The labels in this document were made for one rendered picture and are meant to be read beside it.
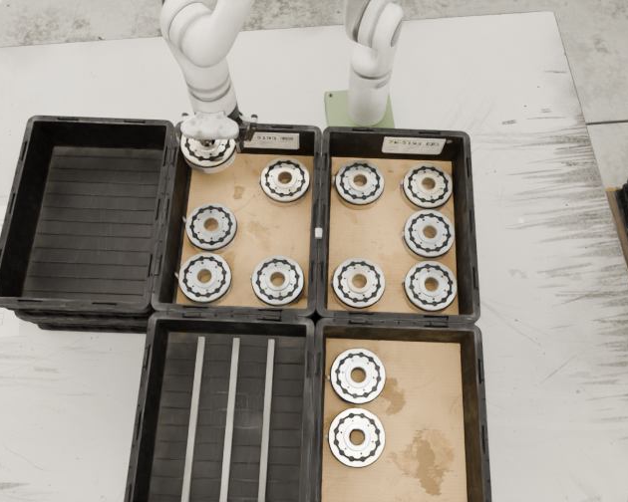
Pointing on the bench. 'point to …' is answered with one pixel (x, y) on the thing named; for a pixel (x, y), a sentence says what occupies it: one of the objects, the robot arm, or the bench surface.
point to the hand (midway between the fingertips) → (225, 143)
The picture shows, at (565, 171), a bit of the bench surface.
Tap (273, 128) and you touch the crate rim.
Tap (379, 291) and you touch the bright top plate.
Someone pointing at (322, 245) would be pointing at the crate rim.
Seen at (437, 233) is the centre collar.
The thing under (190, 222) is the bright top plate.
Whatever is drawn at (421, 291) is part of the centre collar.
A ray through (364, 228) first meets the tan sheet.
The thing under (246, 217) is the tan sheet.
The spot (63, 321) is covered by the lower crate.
